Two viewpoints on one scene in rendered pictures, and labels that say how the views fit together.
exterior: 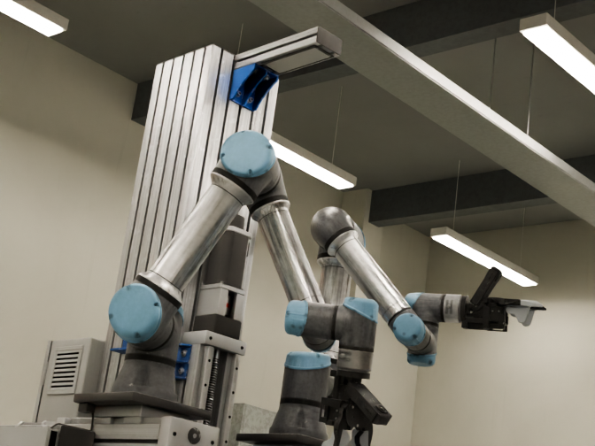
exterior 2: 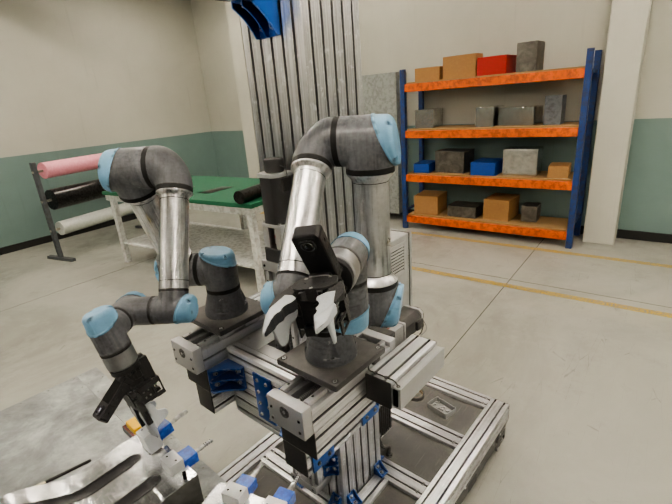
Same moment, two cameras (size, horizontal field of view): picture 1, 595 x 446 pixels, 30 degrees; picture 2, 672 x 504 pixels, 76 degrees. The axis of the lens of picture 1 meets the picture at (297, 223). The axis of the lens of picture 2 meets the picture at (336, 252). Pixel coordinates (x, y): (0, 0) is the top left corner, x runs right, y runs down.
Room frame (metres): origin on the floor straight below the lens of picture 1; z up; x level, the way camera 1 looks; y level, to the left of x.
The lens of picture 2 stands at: (2.77, -1.14, 1.72)
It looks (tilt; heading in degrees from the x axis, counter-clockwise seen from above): 20 degrees down; 85
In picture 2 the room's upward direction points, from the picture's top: 4 degrees counter-clockwise
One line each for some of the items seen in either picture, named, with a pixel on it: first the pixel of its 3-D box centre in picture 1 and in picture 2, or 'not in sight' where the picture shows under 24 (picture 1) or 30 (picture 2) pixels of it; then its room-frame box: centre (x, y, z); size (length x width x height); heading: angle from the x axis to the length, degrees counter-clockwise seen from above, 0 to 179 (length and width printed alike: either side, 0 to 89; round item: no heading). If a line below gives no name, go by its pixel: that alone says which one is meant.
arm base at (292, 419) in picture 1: (300, 421); (329, 337); (2.84, -0.07, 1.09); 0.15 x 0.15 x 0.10
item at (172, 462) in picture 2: not in sight; (190, 455); (2.45, -0.23, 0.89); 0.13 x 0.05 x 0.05; 42
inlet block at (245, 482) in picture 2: not in sight; (247, 482); (2.59, -0.31, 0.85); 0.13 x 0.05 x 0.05; 59
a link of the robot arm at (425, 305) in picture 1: (425, 308); (346, 257); (2.87, -0.37, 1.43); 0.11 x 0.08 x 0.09; 69
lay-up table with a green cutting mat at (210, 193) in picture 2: not in sight; (211, 220); (1.83, 3.83, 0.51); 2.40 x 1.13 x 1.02; 140
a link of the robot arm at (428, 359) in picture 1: (421, 342); (341, 303); (2.85, -0.36, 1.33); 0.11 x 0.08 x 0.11; 159
